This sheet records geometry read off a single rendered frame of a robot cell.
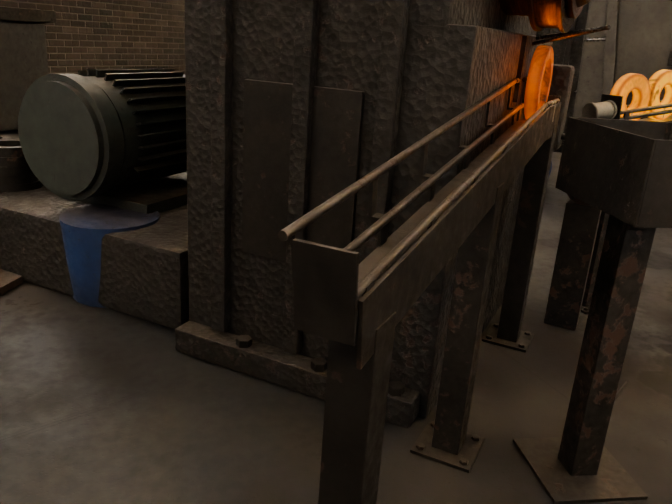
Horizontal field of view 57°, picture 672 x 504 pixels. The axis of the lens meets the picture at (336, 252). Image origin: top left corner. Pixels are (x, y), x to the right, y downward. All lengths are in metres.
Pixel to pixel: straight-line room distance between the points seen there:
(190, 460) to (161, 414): 0.18
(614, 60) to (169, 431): 3.66
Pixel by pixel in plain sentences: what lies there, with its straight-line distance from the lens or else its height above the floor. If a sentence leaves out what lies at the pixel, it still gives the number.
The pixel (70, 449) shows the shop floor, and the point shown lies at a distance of 1.45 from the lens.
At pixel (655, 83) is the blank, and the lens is 2.29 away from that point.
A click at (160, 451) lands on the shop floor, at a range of 1.41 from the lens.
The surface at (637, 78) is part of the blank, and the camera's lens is 2.21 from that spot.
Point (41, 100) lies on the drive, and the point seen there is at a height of 0.60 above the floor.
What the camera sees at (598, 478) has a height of 0.01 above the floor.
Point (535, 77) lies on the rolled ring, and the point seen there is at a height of 0.77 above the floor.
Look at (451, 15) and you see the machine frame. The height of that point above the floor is 0.89.
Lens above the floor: 0.84
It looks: 19 degrees down
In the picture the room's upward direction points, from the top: 4 degrees clockwise
